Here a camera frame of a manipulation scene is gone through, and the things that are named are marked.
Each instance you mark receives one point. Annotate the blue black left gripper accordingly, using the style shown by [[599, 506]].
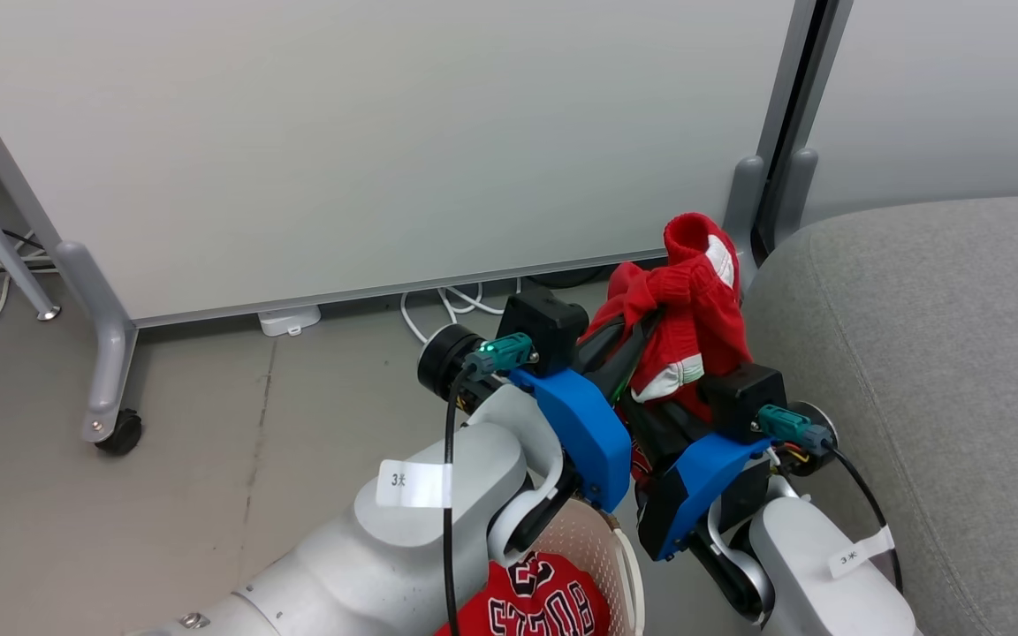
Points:
[[588, 433]]

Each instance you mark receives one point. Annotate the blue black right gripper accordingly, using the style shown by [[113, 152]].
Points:
[[695, 486]]

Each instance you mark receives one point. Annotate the red shorts with white trim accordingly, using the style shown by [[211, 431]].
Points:
[[695, 300]]

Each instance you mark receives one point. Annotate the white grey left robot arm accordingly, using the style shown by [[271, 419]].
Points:
[[403, 556]]

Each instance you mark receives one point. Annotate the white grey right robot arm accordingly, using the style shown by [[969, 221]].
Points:
[[809, 565]]

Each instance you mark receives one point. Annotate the cream perforated laundry basket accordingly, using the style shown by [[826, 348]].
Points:
[[597, 539]]

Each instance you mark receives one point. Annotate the red basketball jersey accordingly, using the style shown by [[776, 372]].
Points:
[[553, 601]]

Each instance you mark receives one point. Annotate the grey fabric sofa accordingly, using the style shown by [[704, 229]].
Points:
[[933, 380]]

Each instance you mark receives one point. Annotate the wide white partition panel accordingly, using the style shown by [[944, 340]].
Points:
[[368, 150]]

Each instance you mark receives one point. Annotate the small white power strip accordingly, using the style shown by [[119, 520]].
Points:
[[290, 319]]

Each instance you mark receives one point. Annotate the narrow white partition panel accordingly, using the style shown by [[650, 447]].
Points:
[[951, 97]]

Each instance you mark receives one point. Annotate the black caster wheel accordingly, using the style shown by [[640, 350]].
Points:
[[123, 435]]

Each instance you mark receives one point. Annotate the grey partition foot with caster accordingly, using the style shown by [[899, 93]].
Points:
[[107, 344]]

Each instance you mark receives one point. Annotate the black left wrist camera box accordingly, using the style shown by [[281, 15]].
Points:
[[544, 322]]

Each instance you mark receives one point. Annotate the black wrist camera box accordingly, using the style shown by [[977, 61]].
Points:
[[743, 397], [544, 322]]

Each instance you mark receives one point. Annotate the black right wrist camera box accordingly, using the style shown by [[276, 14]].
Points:
[[743, 397]]

